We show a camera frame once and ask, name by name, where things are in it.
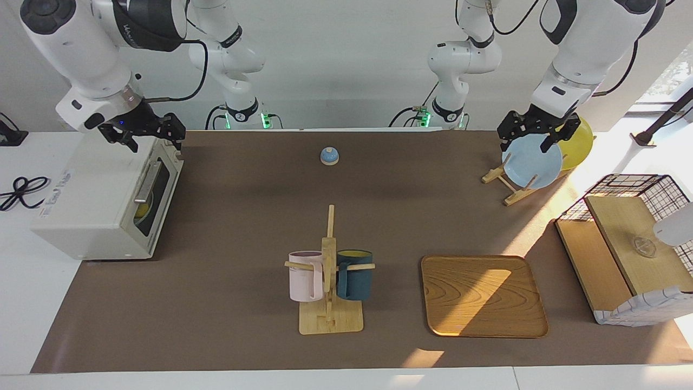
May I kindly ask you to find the black tripod stand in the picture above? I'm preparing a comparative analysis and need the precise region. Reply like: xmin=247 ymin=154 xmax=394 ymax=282
xmin=631 ymin=87 xmax=693 ymax=147

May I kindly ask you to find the white toaster oven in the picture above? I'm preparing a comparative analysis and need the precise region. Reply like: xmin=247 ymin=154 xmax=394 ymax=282
xmin=31 ymin=132 xmax=185 ymax=261

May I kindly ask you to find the coiled black cable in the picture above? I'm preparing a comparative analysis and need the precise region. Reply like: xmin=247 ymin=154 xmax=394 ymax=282
xmin=0 ymin=176 xmax=50 ymax=212

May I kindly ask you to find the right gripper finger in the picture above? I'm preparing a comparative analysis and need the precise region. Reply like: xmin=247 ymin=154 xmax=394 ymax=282
xmin=99 ymin=122 xmax=139 ymax=153
xmin=157 ymin=113 xmax=186 ymax=151

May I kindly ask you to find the pink mug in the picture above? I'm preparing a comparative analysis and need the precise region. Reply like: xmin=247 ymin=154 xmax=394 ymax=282
xmin=288 ymin=251 xmax=324 ymax=302

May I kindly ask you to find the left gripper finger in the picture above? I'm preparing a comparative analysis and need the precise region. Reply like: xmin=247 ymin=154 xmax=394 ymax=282
xmin=497 ymin=110 xmax=528 ymax=153
xmin=540 ymin=119 xmax=581 ymax=153

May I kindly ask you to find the wooden box lid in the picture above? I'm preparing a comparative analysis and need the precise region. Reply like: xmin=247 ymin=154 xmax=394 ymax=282
xmin=585 ymin=195 xmax=693 ymax=296

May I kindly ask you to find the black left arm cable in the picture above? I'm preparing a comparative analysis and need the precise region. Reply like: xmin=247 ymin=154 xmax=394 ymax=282
xmin=590 ymin=41 xmax=639 ymax=98

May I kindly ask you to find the dark blue mug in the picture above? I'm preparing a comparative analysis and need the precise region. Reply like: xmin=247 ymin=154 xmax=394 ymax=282
xmin=336 ymin=250 xmax=374 ymax=302

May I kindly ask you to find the wooden mug rack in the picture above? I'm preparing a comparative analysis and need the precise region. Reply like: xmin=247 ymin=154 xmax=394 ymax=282
xmin=284 ymin=205 xmax=376 ymax=335

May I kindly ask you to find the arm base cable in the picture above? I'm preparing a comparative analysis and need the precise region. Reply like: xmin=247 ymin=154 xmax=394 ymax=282
xmin=205 ymin=104 xmax=228 ymax=131
xmin=389 ymin=81 xmax=440 ymax=128

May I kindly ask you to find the wooden plate rack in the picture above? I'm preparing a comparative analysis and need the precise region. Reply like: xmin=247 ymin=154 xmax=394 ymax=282
xmin=482 ymin=138 xmax=596 ymax=206

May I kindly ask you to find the flat wooden board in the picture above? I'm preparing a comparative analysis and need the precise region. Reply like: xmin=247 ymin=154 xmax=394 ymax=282
xmin=556 ymin=219 xmax=634 ymax=312

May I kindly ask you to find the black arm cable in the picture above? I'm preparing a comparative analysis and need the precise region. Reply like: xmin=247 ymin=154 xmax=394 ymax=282
xmin=146 ymin=39 xmax=209 ymax=102
xmin=590 ymin=41 xmax=639 ymax=98

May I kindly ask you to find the white rounded device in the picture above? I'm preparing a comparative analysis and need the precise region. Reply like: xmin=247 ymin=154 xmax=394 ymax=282
xmin=652 ymin=201 xmax=693 ymax=247

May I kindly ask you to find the wooden serving tray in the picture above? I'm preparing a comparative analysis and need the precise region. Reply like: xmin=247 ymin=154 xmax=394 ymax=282
xmin=421 ymin=255 xmax=549 ymax=339

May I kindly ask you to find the oven glass door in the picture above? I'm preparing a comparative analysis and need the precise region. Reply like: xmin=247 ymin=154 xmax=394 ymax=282
xmin=120 ymin=142 xmax=185 ymax=258

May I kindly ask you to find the window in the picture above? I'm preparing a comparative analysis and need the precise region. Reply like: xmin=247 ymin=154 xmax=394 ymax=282
xmin=628 ymin=43 xmax=693 ymax=117

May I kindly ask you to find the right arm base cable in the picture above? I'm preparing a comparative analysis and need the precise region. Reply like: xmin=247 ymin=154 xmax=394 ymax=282
xmin=205 ymin=104 xmax=228 ymax=131

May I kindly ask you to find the left arm base cable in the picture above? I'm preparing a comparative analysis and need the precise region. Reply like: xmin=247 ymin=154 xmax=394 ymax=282
xmin=389 ymin=81 xmax=440 ymax=128

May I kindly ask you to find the brown table mat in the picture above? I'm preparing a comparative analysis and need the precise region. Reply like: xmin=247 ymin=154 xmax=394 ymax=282
xmin=31 ymin=130 xmax=693 ymax=373

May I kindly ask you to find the light blue plate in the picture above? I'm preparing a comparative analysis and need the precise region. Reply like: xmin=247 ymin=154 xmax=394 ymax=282
xmin=502 ymin=134 xmax=564 ymax=190

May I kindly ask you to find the black wire basket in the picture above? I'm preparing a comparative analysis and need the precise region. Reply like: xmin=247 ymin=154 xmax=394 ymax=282
xmin=555 ymin=173 xmax=693 ymax=327

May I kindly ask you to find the small clear glass knob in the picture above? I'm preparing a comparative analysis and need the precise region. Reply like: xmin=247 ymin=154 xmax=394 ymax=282
xmin=631 ymin=237 xmax=657 ymax=258

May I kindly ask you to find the white checked cloth liner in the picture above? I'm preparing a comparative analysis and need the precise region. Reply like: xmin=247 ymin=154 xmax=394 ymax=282
xmin=593 ymin=286 xmax=693 ymax=327

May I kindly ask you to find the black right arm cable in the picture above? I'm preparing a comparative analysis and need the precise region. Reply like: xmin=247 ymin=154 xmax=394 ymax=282
xmin=146 ymin=39 xmax=209 ymax=102

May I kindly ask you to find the yellow plate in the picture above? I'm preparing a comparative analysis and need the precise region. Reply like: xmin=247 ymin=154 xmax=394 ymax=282
xmin=557 ymin=116 xmax=594 ymax=171

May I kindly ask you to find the black desk device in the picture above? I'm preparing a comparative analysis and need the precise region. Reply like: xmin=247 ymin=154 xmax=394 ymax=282
xmin=0 ymin=113 xmax=29 ymax=147

